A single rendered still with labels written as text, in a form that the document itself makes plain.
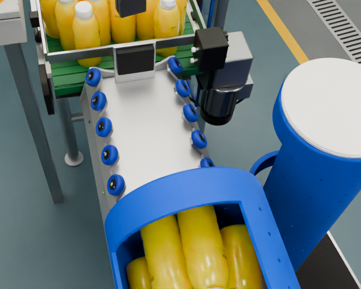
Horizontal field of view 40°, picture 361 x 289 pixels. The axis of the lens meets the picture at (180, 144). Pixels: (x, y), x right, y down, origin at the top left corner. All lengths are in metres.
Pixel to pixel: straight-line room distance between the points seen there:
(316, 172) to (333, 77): 0.23
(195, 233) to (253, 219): 0.10
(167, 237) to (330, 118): 0.49
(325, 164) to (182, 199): 0.46
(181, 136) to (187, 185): 0.43
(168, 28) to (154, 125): 0.25
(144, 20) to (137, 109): 0.25
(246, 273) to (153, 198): 0.19
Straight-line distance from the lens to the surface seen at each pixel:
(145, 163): 1.13
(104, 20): 1.31
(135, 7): 0.55
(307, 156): 1.12
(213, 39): 1.27
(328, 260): 1.98
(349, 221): 2.25
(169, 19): 1.26
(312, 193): 1.23
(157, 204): 0.75
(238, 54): 1.45
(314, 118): 1.12
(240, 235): 0.83
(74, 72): 1.33
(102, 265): 2.01
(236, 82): 1.51
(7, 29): 1.24
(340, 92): 1.19
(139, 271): 0.87
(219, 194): 0.76
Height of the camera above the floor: 1.89
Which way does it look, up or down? 57 degrees down
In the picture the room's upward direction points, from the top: 7 degrees clockwise
